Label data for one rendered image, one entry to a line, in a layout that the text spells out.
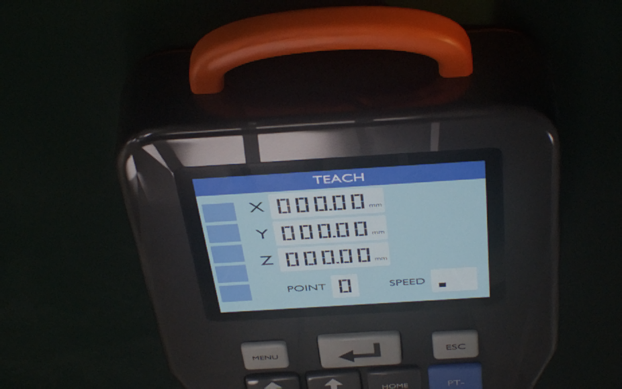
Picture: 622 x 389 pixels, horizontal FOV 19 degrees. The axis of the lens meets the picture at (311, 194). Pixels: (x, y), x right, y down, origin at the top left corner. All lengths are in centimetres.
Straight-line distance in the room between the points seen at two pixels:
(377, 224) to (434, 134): 3
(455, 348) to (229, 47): 9
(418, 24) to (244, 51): 3
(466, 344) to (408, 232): 4
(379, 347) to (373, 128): 7
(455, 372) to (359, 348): 2
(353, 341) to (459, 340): 2
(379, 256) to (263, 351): 4
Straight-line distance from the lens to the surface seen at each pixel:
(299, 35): 35
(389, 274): 38
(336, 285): 39
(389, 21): 35
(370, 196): 36
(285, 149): 35
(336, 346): 40
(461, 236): 38
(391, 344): 40
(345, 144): 35
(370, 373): 41
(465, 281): 39
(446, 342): 40
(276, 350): 40
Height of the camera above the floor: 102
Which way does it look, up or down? 41 degrees down
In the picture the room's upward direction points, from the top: 180 degrees clockwise
